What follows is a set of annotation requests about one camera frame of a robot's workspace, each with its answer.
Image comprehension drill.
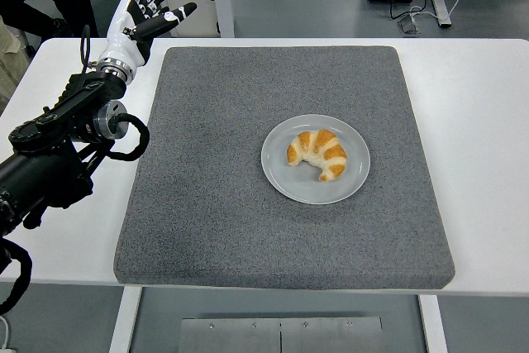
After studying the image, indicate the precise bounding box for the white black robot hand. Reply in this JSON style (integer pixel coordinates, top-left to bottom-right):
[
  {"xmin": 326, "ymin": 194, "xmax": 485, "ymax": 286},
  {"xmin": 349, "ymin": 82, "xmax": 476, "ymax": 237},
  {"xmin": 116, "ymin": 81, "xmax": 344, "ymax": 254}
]
[{"xmin": 98, "ymin": 0, "xmax": 198, "ymax": 79}]

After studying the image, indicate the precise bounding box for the golden croissant bread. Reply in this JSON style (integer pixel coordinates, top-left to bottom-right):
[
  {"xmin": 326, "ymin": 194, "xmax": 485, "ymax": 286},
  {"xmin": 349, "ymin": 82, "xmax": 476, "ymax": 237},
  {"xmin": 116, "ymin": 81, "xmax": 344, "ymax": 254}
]
[{"xmin": 286, "ymin": 129, "xmax": 348, "ymax": 183}]

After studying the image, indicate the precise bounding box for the round grey plate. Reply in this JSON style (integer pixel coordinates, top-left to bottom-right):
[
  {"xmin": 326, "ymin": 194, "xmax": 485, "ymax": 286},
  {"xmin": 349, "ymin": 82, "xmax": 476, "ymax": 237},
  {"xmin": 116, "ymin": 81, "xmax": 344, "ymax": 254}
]
[{"xmin": 260, "ymin": 113, "xmax": 371, "ymax": 206}]

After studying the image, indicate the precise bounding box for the beige cloth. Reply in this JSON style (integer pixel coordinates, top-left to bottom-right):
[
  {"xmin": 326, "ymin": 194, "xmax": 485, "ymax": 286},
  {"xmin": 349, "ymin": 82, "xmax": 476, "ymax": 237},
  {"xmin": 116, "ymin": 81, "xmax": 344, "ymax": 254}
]
[{"xmin": 0, "ymin": 17, "xmax": 31, "ymax": 102}]

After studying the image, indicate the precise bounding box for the grey felt mat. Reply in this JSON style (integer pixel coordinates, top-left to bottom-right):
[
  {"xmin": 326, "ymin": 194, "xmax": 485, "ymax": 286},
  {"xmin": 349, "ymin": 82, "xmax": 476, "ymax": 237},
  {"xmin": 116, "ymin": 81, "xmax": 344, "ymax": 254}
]
[{"xmin": 112, "ymin": 45, "xmax": 456, "ymax": 291}]

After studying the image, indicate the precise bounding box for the white table leg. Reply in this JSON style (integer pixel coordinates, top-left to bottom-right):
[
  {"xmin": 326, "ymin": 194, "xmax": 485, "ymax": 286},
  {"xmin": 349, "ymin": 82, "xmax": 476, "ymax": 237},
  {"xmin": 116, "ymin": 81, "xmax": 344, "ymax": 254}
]
[
  {"xmin": 417, "ymin": 293, "xmax": 450, "ymax": 353},
  {"xmin": 107, "ymin": 286, "xmax": 144, "ymax": 353}
]

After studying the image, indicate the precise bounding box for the grey floor socket box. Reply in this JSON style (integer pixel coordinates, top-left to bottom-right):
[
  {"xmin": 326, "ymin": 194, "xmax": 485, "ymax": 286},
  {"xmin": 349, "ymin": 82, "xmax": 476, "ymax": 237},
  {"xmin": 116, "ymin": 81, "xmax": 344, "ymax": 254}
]
[{"xmin": 397, "ymin": 13, "xmax": 422, "ymax": 36}]

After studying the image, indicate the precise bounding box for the short white cable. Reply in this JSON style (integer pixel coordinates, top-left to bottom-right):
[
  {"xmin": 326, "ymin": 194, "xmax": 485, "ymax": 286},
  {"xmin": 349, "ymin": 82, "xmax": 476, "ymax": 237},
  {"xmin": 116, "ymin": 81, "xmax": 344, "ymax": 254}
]
[{"xmin": 0, "ymin": 314, "xmax": 16, "ymax": 353}]

